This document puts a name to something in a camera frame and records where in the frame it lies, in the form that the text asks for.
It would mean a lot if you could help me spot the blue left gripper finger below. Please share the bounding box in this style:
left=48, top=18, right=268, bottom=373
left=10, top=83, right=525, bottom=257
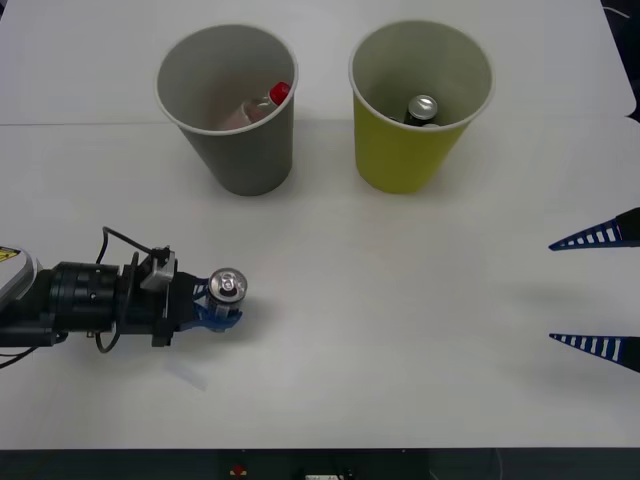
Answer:
left=175, top=299, right=245, bottom=335
left=191, top=274, right=214, bottom=303

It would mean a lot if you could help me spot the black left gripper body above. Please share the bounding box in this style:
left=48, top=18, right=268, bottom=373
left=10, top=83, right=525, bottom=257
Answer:
left=118, top=252, right=201, bottom=349

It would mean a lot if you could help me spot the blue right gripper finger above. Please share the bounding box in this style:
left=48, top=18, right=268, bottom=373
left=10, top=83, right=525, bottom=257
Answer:
left=547, top=206, right=640, bottom=253
left=548, top=332, right=640, bottom=375

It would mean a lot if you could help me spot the blue drink can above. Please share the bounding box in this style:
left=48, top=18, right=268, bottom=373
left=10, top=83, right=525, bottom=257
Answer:
left=205, top=267, right=250, bottom=321

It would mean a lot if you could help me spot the grey plastic bin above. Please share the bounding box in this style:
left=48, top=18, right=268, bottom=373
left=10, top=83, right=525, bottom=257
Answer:
left=154, top=22, right=300, bottom=198

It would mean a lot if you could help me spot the clear bottle with red cap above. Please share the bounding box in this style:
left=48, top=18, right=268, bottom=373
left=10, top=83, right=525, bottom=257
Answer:
left=219, top=80, right=294, bottom=132

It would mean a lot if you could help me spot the black drink can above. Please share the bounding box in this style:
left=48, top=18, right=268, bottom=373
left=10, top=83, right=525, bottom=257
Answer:
left=402, top=94, right=442, bottom=129

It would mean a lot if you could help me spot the yellow-green plastic bin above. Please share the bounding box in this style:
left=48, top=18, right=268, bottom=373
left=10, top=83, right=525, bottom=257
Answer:
left=347, top=19, right=497, bottom=196

